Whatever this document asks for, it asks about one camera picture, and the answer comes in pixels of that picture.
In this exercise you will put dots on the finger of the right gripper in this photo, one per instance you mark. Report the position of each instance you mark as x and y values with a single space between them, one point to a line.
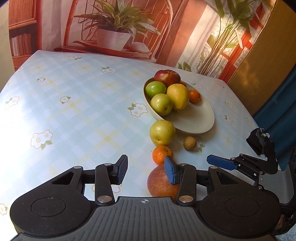
221 162

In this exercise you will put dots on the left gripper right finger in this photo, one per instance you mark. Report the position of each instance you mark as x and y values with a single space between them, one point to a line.
187 176

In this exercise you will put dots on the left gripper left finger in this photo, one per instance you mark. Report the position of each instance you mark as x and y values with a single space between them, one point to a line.
103 176

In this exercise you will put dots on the dull brownish red apple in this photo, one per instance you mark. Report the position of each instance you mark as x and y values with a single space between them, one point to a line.
159 186

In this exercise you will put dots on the yellow lemon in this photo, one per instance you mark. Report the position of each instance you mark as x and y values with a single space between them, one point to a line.
179 94

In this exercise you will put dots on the green apple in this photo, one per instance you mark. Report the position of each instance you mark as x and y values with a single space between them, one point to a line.
154 88

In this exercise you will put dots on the small orange mandarin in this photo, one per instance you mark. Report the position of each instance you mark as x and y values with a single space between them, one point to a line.
183 83

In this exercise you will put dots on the small tan longan fruit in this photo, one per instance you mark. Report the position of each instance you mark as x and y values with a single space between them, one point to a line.
190 143

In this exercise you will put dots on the black fabric item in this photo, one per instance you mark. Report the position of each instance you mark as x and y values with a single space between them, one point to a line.
263 145

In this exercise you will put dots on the cream round plate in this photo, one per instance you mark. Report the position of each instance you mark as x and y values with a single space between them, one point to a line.
194 119

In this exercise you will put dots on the blue curtain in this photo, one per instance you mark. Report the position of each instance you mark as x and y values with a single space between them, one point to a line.
277 117

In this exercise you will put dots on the pale yellow-green apple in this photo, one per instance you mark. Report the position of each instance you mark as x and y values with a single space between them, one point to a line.
162 104

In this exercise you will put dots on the floral blue tablecloth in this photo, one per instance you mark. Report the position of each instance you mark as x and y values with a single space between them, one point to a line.
61 110

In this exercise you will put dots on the wooden cabinet panel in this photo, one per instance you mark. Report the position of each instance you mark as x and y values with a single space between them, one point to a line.
268 62

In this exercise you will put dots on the printed room backdrop cloth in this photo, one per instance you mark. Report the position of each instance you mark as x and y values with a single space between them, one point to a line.
207 37

